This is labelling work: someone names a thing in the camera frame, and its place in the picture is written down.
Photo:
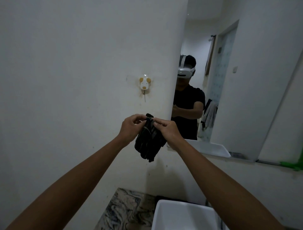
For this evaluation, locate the person's right forearm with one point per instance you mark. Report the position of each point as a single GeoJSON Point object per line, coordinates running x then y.
{"type": "Point", "coordinates": [217, 187]}

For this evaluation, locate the person's right thumb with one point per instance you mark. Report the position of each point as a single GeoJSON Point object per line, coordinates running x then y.
{"type": "Point", "coordinates": [158, 126]}

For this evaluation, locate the green plastic object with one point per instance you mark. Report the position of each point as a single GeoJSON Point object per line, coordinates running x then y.
{"type": "Point", "coordinates": [294, 164]}

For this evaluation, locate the person's left hand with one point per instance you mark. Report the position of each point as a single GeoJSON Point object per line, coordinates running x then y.
{"type": "Point", "coordinates": [129, 129]}

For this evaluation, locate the dark striped cloth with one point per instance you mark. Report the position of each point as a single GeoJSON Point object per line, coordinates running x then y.
{"type": "Point", "coordinates": [150, 142]}

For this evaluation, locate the person's left thumb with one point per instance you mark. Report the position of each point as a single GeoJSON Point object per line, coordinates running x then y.
{"type": "Point", "coordinates": [140, 122]}

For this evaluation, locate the person's left forearm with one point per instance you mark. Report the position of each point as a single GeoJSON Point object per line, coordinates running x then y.
{"type": "Point", "coordinates": [78, 180]}

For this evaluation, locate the white dog-shaped wall hook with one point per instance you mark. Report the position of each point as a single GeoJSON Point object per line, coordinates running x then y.
{"type": "Point", "coordinates": [144, 84]}

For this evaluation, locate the person's right hand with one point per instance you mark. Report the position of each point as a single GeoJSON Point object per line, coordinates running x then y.
{"type": "Point", "coordinates": [169, 132]}

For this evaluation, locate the white plastic basin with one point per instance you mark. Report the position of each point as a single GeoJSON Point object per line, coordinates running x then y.
{"type": "Point", "coordinates": [184, 216]}

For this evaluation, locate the large wall mirror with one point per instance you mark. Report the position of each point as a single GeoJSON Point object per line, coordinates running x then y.
{"type": "Point", "coordinates": [248, 94]}

